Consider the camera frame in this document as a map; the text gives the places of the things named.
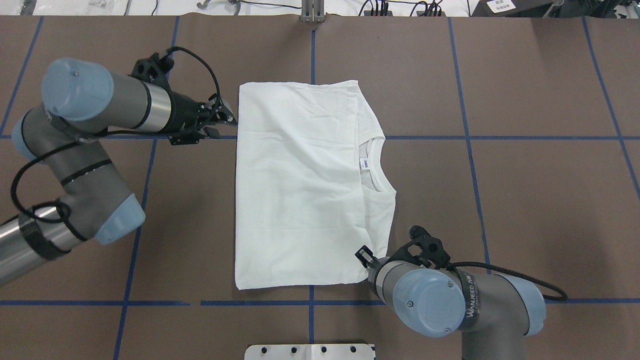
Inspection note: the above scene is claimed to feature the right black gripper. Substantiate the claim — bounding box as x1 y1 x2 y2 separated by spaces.
355 244 386 273

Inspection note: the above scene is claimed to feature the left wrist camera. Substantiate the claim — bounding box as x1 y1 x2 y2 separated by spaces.
130 52 175 88

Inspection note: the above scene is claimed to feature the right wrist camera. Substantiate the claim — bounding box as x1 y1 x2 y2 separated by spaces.
395 225 451 270

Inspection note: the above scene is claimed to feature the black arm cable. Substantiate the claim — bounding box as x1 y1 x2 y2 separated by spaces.
447 261 569 303

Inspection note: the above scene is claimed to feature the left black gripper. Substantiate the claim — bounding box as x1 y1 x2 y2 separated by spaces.
167 92 238 146

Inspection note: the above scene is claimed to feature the white mounting plate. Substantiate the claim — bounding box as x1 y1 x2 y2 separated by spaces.
244 343 377 360

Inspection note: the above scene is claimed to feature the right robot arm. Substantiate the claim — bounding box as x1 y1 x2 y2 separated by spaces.
355 246 547 360

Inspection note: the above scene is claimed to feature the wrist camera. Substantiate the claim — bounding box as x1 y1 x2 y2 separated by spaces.
130 52 175 88
395 225 451 270

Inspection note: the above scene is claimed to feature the white long-sleeve printed shirt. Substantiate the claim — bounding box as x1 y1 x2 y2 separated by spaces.
234 79 396 291

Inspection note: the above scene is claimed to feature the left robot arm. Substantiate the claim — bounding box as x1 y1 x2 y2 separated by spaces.
1 50 238 285

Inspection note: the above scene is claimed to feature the aluminium frame post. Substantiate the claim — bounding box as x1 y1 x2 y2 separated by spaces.
301 0 326 23

